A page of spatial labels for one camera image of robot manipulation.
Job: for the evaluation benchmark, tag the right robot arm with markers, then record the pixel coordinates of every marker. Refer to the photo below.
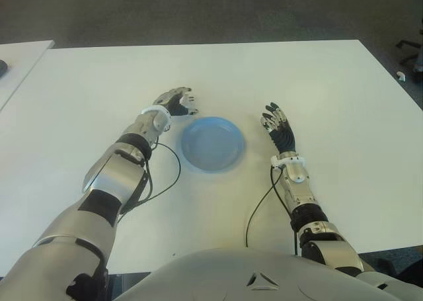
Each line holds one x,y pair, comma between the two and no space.
330,248

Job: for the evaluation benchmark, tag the black office chair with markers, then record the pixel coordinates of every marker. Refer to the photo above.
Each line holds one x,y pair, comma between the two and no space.
406,44

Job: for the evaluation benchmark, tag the white side table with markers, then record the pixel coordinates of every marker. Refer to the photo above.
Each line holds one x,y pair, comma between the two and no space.
23,63

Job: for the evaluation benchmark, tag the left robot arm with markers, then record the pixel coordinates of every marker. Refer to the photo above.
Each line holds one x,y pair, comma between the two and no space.
109,172

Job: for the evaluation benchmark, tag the small white floor object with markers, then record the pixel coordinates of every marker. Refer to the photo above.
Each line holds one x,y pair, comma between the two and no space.
400,76

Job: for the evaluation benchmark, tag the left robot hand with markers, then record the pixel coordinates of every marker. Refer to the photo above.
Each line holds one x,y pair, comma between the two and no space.
173,97

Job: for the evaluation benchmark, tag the blue plate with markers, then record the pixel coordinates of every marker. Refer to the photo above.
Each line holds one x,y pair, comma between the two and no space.
213,145

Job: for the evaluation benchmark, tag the grey robot torso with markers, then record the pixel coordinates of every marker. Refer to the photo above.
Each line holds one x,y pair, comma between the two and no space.
231,274

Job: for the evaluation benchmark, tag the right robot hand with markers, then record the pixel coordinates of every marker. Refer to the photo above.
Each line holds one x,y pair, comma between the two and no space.
284,139

